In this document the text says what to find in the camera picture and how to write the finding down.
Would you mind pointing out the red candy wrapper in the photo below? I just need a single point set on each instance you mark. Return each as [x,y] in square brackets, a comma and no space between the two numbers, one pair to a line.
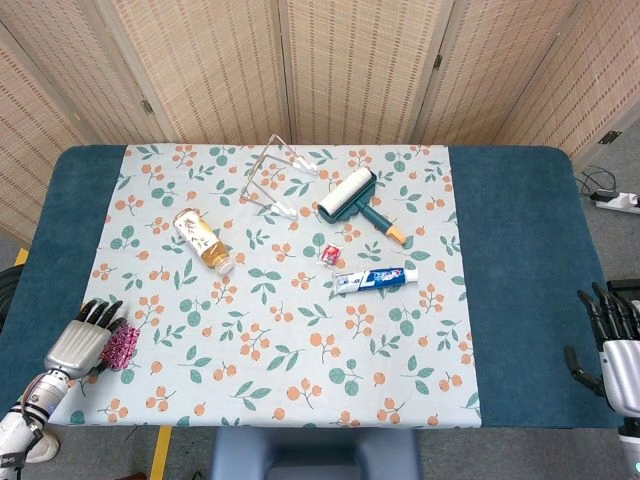
[330,252]

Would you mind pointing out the black box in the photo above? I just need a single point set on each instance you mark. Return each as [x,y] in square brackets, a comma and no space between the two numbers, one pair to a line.
[625,286]

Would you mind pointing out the green lint roller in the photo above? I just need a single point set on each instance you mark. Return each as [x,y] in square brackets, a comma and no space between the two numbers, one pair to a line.
[345,192]

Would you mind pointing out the pink patterned cloth piece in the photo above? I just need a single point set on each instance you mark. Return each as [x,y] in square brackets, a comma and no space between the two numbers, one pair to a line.
[122,347]

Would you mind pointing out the white power strip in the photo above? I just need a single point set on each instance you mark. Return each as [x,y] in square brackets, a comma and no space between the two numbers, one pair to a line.
[620,201]

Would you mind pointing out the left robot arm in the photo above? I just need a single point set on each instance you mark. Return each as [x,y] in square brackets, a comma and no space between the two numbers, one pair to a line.
[40,395]

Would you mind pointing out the floral fruit print tablecloth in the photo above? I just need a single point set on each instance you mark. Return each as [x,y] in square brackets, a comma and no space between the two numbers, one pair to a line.
[300,350]

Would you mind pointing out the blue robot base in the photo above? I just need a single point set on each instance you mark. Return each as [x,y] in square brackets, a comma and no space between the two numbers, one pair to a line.
[315,450]

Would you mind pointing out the teal table cover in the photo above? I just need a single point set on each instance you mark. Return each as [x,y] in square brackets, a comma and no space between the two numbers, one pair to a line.
[525,250]

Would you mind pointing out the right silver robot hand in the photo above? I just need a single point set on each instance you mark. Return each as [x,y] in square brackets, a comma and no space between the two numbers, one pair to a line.
[625,370]

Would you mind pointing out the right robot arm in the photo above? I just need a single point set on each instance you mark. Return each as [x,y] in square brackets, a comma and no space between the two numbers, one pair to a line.
[631,445]

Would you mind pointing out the black round object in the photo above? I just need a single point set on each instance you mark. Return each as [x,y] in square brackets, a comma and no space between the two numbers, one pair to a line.
[6,295]

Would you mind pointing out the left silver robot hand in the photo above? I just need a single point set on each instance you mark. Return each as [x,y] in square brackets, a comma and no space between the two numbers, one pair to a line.
[75,347]

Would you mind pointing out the tea bottle with floral label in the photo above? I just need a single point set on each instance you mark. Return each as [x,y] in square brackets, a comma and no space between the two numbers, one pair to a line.
[200,237]

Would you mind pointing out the woven folding screen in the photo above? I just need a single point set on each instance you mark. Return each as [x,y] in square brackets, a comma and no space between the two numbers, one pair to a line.
[350,65]

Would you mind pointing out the blue toothpaste tube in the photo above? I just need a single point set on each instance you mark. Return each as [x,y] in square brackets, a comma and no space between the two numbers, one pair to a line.
[380,277]

